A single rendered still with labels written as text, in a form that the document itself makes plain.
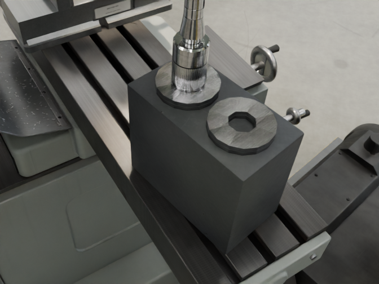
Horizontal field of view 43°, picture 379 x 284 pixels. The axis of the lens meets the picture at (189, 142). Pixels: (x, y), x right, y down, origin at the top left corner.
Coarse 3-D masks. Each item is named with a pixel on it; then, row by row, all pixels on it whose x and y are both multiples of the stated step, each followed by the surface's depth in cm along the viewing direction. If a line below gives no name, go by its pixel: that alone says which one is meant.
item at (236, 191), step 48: (144, 96) 64; (192, 96) 63; (240, 96) 65; (144, 144) 71; (192, 144) 60; (240, 144) 58; (288, 144) 60; (192, 192) 67; (240, 192) 58; (240, 240) 71
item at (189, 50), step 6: (174, 36) 60; (180, 36) 60; (204, 36) 60; (174, 42) 59; (180, 42) 59; (204, 42) 59; (174, 48) 59; (180, 48) 58; (186, 48) 58; (192, 48) 58; (198, 48) 58; (204, 48) 59; (180, 54) 59; (186, 54) 59; (192, 54) 58; (198, 54) 59
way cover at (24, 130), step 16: (0, 48) 107; (16, 48) 109; (0, 64) 103; (16, 64) 105; (0, 80) 99; (32, 80) 102; (0, 96) 95; (32, 96) 98; (48, 96) 99; (0, 112) 90; (16, 112) 93; (48, 112) 96; (0, 128) 86; (16, 128) 90; (32, 128) 91; (48, 128) 92; (64, 128) 94
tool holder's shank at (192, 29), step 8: (184, 0) 55; (192, 0) 54; (200, 0) 54; (184, 8) 56; (192, 8) 55; (200, 8) 55; (184, 16) 56; (192, 16) 56; (200, 16) 56; (184, 24) 57; (192, 24) 56; (200, 24) 57; (184, 32) 57; (192, 32) 57; (200, 32) 57; (184, 40) 59; (192, 40) 58; (200, 40) 59
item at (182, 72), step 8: (176, 56) 60; (184, 56) 59; (200, 56) 59; (208, 56) 61; (176, 64) 61; (184, 64) 60; (192, 64) 60; (200, 64) 60; (176, 72) 62; (184, 72) 61; (192, 72) 61; (200, 72) 61; (176, 80) 63; (184, 80) 62; (192, 80) 62; (200, 80) 62; (184, 88) 63; (192, 88) 63; (200, 88) 64
